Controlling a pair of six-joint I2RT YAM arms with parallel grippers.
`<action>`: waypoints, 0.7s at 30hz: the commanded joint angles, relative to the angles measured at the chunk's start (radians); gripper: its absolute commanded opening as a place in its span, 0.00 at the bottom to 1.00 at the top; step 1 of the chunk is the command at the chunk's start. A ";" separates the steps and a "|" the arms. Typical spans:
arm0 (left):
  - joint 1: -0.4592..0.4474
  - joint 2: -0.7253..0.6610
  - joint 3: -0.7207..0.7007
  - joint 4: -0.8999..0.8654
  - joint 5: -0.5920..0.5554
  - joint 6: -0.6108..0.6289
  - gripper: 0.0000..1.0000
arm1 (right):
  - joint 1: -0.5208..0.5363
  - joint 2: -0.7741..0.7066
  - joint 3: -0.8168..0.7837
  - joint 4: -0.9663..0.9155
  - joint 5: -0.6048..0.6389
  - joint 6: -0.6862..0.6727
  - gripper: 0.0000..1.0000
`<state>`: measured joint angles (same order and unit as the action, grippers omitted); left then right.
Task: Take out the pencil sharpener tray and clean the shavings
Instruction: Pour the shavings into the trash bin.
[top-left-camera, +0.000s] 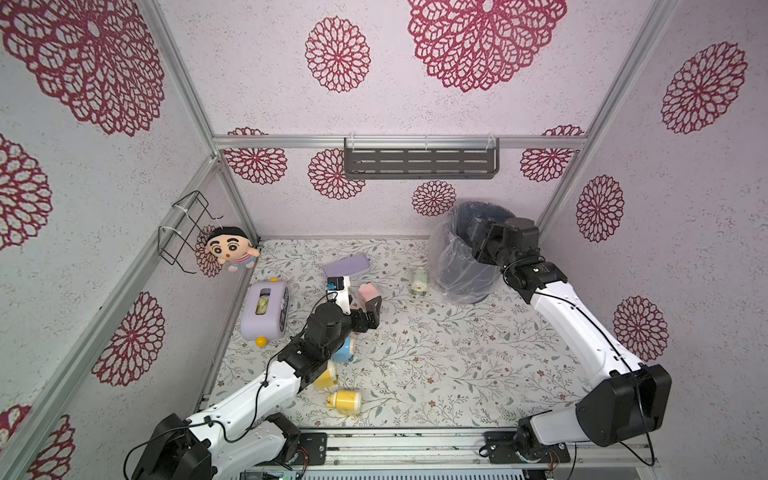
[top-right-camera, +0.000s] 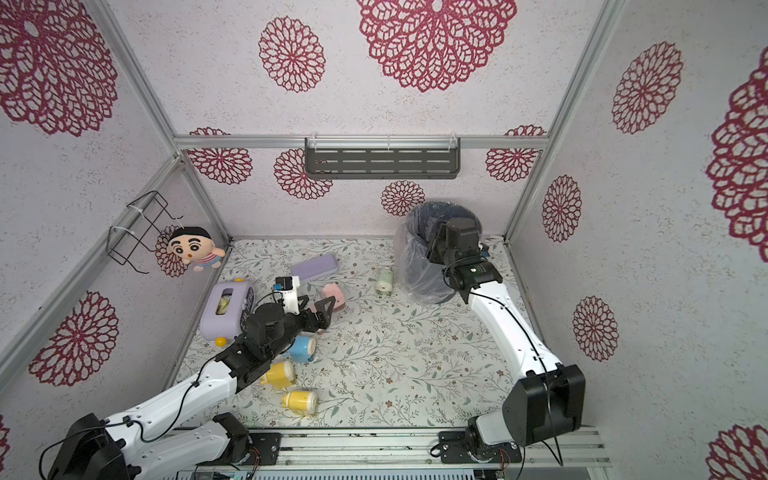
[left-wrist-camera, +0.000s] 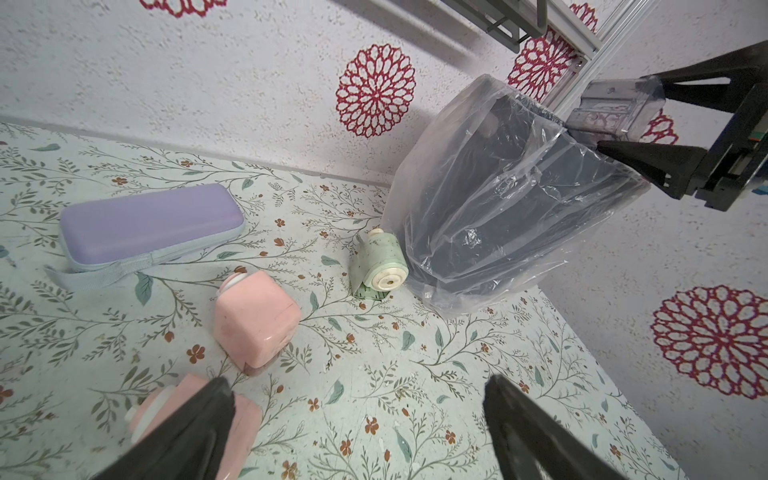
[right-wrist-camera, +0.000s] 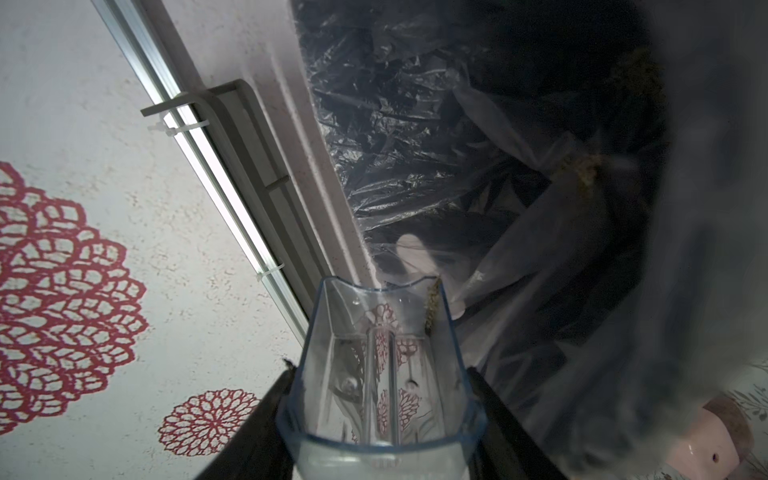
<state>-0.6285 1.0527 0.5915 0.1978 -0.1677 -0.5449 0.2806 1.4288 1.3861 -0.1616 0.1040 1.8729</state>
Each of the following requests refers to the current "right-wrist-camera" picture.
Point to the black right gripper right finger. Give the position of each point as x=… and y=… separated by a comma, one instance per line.
x=506, y=450

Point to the pink pencil sharpener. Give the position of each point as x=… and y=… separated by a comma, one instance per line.
x=716, y=444

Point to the clear plastic bin liner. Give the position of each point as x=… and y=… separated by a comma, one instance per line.
x=589, y=181

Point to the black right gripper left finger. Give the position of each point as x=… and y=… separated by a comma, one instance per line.
x=256, y=450

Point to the clear sharpener shavings tray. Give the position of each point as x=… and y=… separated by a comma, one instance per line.
x=381, y=390

